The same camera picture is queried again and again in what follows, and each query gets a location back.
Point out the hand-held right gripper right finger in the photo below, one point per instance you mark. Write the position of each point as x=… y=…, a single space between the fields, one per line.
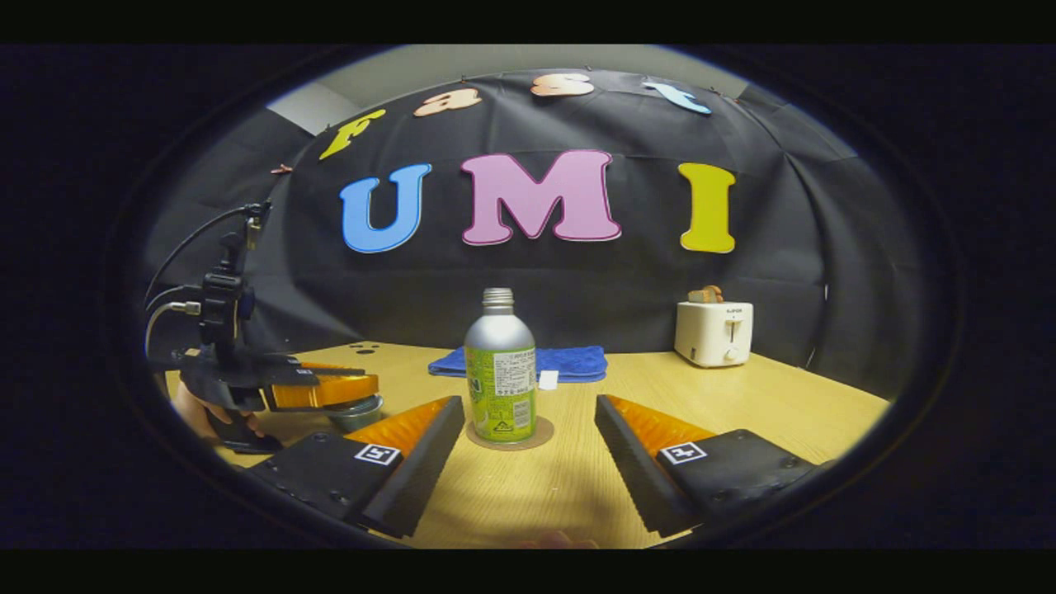
x=631 y=470

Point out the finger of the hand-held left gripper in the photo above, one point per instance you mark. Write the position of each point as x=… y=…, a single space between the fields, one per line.
x=334 y=370
x=322 y=392

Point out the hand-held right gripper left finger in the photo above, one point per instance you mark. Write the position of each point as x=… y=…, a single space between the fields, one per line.
x=421 y=470

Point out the white teacup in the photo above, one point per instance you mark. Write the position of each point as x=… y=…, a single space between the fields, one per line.
x=356 y=419

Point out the round brown coaster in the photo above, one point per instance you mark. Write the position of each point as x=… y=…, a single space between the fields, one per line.
x=540 y=436

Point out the silver green-label water bottle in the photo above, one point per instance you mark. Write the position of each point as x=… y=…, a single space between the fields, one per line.
x=499 y=363

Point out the folded blue towel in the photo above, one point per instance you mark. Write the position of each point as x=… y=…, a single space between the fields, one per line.
x=573 y=363

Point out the white toaster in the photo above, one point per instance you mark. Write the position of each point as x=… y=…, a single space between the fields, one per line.
x=714 y=334

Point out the toast slice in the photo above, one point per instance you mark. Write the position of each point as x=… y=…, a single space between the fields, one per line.
x=705 y=294

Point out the black backdrop cloth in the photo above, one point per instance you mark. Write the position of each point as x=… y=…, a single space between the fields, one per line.
x=577 y=272

